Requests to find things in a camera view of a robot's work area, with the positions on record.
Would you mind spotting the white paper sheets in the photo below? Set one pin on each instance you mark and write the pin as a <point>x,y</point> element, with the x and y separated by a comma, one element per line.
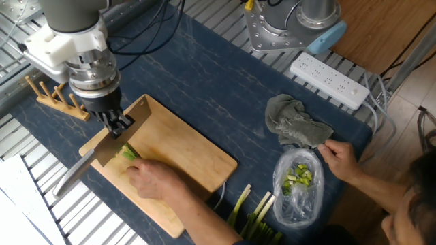
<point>17,211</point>

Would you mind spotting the steel cleaver knife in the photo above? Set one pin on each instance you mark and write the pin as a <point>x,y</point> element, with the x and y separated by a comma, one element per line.
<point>139,109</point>

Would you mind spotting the metal plate with holes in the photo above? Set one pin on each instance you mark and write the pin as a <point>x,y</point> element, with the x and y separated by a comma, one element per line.
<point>20,10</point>

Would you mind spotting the long green scallion leaves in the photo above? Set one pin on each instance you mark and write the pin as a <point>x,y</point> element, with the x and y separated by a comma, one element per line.
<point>129,153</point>

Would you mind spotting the yellow plug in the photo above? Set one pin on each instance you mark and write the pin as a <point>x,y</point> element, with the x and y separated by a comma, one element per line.
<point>249,4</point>

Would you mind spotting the wooden peg rack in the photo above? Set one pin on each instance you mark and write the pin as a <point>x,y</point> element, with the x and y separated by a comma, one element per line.
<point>64,107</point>

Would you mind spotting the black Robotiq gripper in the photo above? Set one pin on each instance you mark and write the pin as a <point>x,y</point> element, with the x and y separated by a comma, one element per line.
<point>102,103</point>

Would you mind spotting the grey-green cloth rag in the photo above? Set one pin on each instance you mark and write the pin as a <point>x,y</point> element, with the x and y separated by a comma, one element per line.
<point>289,119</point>

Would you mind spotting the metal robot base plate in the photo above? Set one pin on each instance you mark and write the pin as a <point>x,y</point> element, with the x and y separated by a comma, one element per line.
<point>265,34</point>

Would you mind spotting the wooden cutting board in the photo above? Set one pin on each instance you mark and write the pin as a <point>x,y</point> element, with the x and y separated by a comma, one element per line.
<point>177,149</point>

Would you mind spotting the scallion stalk with white end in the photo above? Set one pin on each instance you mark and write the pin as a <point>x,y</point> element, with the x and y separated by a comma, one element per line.
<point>267,209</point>
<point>240,202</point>
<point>260,206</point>

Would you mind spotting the bunch of green scallion stalks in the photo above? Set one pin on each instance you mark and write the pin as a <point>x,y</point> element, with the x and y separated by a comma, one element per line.
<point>265,234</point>

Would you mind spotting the person's left hand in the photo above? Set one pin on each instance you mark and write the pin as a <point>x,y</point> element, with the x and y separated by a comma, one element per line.
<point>153,180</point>

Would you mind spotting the person's left forearm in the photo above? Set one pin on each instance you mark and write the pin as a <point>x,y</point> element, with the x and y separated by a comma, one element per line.
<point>204,224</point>

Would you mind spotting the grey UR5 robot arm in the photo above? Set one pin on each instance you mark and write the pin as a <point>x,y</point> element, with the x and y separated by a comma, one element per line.
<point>75,13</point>

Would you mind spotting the clear plastic bag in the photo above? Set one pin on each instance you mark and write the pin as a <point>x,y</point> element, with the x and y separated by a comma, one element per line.
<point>299,207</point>

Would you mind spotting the white power strip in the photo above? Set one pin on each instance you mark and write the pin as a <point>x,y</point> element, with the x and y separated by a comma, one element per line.
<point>327,80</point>

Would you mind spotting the slanted aluminium frame beam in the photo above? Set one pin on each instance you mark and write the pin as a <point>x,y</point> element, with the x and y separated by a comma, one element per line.
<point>408,61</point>

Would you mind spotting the chopped scallion pieces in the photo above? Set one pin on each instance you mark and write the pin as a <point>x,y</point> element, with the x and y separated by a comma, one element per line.
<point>299,175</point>

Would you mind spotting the person's right forearm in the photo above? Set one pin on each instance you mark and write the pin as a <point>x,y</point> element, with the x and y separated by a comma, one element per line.
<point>381,192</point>

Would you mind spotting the person's right hand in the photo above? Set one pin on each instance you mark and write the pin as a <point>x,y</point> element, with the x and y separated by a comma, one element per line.
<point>340,160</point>

